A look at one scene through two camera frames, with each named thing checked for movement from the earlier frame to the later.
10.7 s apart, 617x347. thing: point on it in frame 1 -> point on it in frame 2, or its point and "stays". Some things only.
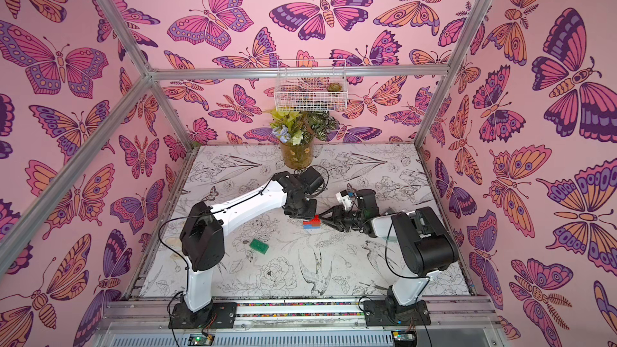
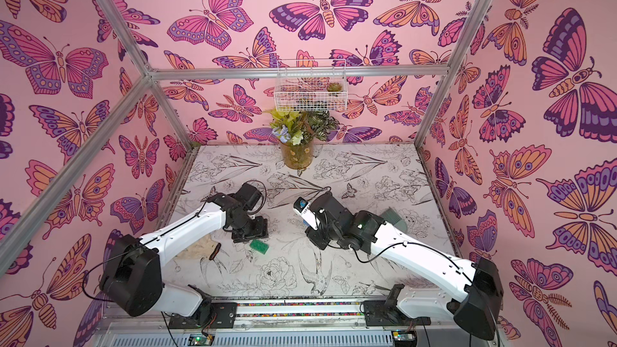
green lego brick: [259, 246] stays
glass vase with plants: [296, 132] stays
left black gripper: [311, 215] -> [262, 230]
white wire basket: [311, 85] stays
